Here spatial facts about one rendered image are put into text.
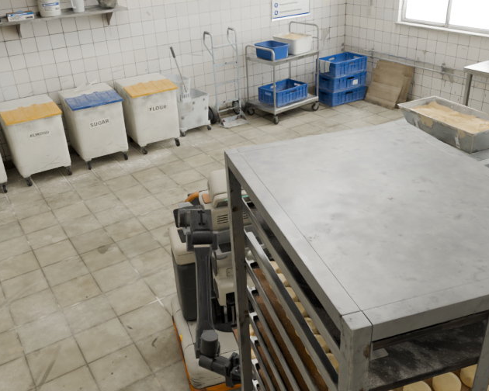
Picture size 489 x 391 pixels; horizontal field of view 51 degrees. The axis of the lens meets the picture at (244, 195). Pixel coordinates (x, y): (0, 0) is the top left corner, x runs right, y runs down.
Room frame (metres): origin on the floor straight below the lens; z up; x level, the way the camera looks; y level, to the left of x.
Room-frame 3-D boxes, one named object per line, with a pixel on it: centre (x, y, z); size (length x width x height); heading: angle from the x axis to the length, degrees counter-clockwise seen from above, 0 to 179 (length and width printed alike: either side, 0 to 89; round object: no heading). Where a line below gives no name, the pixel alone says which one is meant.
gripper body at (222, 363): (1.21, 0.10, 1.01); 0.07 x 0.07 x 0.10; 61
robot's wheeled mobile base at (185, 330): (2.29, 0.12, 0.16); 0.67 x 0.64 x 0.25; 15
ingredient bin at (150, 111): (5.75, 1.06, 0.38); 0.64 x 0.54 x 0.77; 28
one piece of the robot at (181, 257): (2.38, 0.14, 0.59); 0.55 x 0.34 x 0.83; 105
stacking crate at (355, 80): (7.03, -1.44, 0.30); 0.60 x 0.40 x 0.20; 121
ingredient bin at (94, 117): (5.41, 1.62, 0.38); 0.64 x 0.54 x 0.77; 30
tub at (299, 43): (6.71, -0.73, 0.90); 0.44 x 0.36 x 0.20; 39
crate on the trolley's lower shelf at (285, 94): (6.60, -0.59, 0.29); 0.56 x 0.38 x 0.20; 129
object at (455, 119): (2.63, -1.16, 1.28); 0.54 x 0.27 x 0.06; 24
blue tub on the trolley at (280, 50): (6.46, -0.44, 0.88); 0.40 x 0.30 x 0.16; 34
